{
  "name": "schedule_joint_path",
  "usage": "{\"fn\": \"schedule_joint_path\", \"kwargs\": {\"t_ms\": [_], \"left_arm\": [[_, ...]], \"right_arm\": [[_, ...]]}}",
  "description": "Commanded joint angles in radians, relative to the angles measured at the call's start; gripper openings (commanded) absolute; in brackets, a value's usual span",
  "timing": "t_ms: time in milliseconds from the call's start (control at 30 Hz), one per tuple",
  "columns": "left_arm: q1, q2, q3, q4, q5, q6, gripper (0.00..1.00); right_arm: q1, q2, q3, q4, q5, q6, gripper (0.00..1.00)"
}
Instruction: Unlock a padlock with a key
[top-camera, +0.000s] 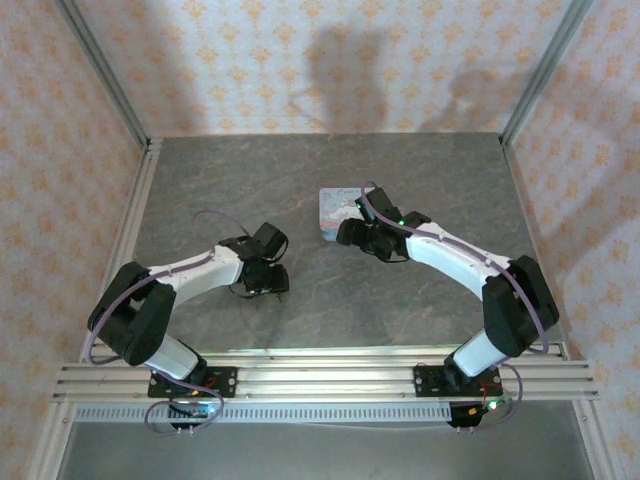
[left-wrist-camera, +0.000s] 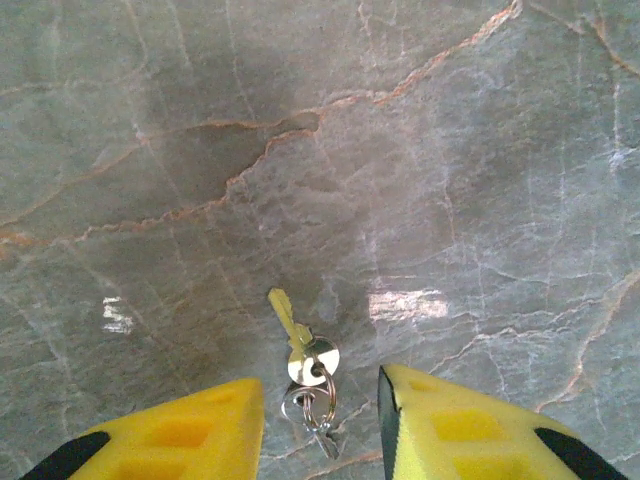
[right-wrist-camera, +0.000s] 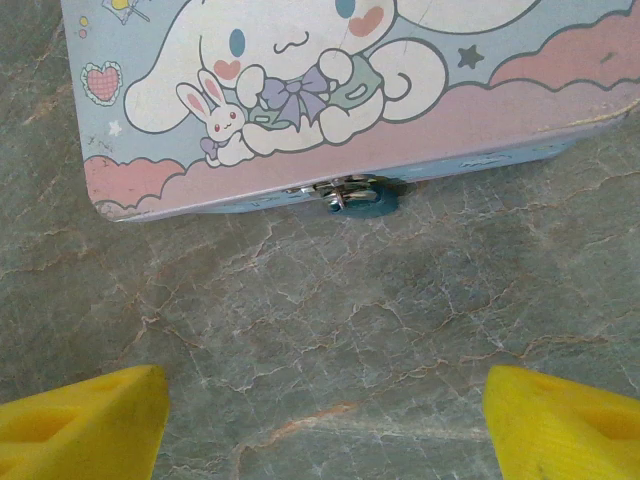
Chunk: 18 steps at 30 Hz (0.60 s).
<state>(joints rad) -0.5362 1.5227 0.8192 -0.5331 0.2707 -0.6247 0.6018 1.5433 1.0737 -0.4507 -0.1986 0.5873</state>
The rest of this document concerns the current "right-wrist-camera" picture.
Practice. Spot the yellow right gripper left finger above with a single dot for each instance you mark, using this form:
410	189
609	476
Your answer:
75	425

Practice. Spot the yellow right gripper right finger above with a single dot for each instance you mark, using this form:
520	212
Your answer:
560	430

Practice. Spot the small blue padlock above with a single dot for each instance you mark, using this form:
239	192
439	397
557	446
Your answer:
386	205

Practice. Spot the pastel cartoon bunny tin box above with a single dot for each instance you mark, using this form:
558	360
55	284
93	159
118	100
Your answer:
300	75

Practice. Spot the silver box latch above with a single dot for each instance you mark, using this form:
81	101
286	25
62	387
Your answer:
350	192

